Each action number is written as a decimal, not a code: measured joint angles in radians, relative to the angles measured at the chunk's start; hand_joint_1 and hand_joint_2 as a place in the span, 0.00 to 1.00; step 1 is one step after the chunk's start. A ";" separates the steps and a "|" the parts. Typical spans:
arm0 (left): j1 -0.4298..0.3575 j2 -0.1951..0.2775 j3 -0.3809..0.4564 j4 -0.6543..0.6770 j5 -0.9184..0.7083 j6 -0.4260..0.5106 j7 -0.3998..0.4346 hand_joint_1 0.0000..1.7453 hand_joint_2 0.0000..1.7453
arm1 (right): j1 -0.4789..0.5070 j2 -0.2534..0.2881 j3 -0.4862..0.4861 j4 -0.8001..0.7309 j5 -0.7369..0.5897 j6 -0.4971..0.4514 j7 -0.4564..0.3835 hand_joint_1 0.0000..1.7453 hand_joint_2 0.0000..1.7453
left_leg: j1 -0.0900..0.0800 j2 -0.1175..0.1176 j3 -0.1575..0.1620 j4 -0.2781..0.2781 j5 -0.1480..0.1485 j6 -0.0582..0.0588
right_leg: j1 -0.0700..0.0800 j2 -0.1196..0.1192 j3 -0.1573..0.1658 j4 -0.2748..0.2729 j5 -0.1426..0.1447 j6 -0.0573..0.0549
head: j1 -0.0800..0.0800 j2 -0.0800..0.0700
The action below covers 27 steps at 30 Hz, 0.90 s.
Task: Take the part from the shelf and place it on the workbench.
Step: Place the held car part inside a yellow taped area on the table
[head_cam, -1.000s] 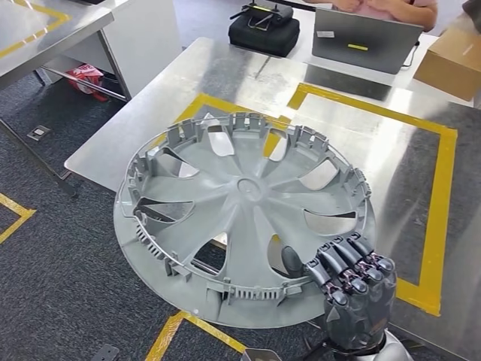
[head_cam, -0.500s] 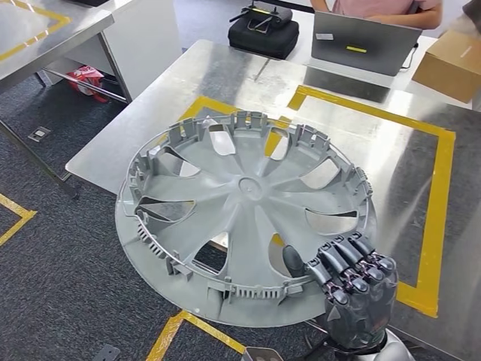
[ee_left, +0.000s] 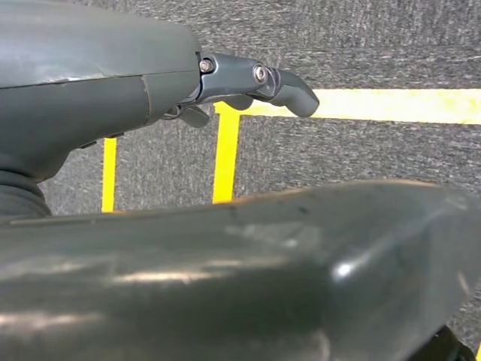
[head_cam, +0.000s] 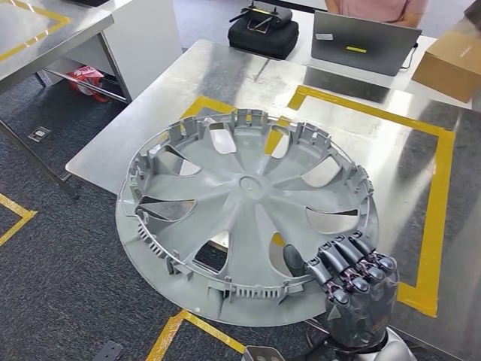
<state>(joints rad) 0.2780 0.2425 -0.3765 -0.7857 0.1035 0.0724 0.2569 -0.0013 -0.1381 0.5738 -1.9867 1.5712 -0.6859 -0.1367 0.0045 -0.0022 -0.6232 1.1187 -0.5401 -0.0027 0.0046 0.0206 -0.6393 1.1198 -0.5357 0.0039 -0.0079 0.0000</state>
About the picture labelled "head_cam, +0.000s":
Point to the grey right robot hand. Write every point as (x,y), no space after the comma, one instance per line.
(356,319)

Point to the grey plastic wheel hubcap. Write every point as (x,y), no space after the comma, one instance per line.
(248,199)

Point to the person's left forearm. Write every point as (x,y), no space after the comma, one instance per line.
(409,20)

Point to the person's right forearm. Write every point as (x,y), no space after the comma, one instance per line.
(332,6)

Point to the stainless steel workbench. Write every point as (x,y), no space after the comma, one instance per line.
(225,74)

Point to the yellow table tape marking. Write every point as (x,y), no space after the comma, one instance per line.
(436,224)
(38,38)

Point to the brown cardboard box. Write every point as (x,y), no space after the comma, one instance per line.
(451,65)

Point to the grey laptop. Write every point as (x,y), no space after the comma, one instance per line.
(360,35)

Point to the black carrying case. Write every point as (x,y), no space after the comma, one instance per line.
(263,46)

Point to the person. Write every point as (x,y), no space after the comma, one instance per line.
(375,10)

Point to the black remote controller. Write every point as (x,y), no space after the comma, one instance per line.
(272,16)

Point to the white desk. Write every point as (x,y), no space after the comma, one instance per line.
(150,50)

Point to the red plastic bag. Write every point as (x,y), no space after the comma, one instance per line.
(84,79)

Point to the metal floor outlet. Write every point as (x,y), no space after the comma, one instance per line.
(39,134)

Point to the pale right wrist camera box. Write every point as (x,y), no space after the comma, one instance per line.
(263,354)

